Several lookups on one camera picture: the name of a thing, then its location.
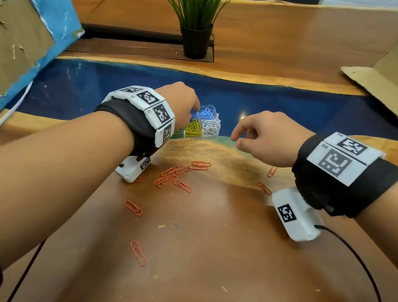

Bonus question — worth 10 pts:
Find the heap of white paper clips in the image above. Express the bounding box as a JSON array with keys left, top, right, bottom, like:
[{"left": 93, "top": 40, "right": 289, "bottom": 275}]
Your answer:
[{"left": 200, "top": 117, "right": 222, "bottom": 138}]

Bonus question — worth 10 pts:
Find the white marker tag bracelet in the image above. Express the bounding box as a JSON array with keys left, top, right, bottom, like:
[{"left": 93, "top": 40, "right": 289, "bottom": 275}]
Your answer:
[
  {"left": 303, "top": 128, "right": 388, "bottom": 192},
  {"left": 96, "top": 81, "right": 180, "bottom": 150}
]

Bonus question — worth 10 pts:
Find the cardboard sheet with blue paper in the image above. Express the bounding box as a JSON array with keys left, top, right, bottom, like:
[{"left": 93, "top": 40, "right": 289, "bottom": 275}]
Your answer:
[{"left": 0, "top": 0, "right": 90, "bottom": 161}]

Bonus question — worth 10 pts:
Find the black cable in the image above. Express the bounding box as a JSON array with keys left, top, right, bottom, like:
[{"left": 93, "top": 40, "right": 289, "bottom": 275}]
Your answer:
[
  {"left": 304, "top": 224, "right": 398, "bottom": 302},
  {"left": 6, "top": 236, "right": 47, "bottom": 302}
]

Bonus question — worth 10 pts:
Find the black wrist strap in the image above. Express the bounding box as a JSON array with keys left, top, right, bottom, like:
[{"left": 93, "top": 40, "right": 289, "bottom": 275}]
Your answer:
[
  {"left": 286, "top": 129, "right": 398, "bottom": 226},
  {"left": 89, "top": 96, "right": 166, "bottom": 161}
]

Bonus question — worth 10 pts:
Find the heap of blue paper clips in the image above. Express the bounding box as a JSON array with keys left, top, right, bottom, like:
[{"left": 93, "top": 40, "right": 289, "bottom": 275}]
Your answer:
[{"left": 191, "top": 105, "right": 217, "bottom": 123}]

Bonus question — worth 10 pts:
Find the person's left hand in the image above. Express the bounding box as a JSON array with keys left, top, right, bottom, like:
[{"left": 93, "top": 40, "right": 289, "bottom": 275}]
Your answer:
[{"left": 150, "top": 78, "right": 204, "bottom": 133}]

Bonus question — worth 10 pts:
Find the clear plastic compartment box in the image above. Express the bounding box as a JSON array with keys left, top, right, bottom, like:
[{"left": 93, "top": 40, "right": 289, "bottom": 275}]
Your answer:
[{"left": 169, "top": 99, "right": 224, "bottom": 147}]

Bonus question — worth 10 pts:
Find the person's right forearm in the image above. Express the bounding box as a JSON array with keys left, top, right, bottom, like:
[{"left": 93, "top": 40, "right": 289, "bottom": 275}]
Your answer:
[{"left": 347, "top": 172, "right": 398, "bottom": 287}]

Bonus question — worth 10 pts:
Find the person's right hand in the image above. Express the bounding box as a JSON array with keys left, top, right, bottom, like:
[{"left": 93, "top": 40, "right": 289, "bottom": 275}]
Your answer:
[{"left": 227, "top": 106, "right": 317, "bottom": 172}]

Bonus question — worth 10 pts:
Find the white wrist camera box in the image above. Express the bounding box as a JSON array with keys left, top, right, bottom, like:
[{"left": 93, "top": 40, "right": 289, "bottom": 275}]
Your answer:
[
  {"left": 113, "top": 152, "right": 153, "bottom": 186},
  {"left": 266, "top": 183, "right": 331, "bottom": 246}
]

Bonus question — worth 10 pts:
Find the black plant pot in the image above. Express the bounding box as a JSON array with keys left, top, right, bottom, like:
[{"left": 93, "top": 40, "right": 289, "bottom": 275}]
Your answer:
[{"left": 175, "top": 20, "right": 214, "bottom": 62}]

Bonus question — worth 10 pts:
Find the heap of yellow paper clips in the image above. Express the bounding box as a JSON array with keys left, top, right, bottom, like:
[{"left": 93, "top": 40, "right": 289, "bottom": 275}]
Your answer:
[{"left": 184, "top": 118, "right": 205, "bottom": 140}]

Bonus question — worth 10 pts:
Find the person's left forearm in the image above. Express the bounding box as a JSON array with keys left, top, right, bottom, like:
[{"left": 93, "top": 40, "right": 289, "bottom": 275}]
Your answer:
[{"left": 0, "top": 97, "right": 139, "bottom": 286}]

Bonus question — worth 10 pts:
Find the scatter of orange paper clips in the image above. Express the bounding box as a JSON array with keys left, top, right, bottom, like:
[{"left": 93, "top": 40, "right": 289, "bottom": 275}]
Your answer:
[{"left": 153, "top": 155, "right": 213, "bottom": 196}]

